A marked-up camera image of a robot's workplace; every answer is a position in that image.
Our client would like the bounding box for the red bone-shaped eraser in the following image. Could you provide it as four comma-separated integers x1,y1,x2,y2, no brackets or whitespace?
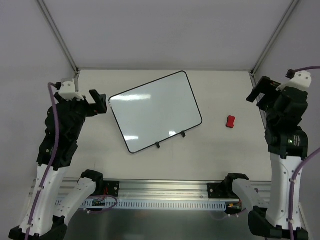
225,115,236,129

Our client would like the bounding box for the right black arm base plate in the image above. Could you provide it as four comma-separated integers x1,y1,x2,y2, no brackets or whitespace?
206,182,234,199

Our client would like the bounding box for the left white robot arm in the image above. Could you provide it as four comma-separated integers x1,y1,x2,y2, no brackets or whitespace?
8,90,107,240

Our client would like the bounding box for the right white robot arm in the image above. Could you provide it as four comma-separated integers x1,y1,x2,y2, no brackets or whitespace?
223,70,312,240

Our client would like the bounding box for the small green circuit board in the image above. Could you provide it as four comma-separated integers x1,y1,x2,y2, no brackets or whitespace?
91,199,106,208

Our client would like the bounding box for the wrist white camera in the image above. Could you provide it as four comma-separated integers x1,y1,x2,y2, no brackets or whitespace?
55,78,85,101
276,69,312,92

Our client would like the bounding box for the left corner aluminium post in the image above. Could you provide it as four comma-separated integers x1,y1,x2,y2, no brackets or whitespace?
35,0,79,75

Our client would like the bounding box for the white whiteboard black frame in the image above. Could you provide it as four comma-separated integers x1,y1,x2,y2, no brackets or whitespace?
108,70,203,154

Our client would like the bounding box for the left table edge aluminium rail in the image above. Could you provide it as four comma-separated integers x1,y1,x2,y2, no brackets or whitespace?
73,69,81,93

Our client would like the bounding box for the right corner aluminium post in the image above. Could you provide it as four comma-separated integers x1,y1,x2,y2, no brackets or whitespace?
250,0,301,76

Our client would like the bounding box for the white slotted cable duct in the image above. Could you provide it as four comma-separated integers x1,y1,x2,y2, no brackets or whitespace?
53,198,229,211

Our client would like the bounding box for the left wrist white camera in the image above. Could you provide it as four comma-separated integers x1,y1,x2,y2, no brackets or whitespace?
55,78,85,101

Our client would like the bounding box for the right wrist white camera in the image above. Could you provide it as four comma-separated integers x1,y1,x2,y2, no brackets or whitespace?
276,69,312,92

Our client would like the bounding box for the corner aluminium post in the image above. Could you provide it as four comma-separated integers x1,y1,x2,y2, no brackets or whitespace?
250,0,301,76
35,0,79,75

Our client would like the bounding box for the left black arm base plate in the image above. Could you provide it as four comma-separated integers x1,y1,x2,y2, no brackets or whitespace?
103,179,120,197

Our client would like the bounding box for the front aluminium rail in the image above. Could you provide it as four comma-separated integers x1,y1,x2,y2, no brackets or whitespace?
28,176,300,201

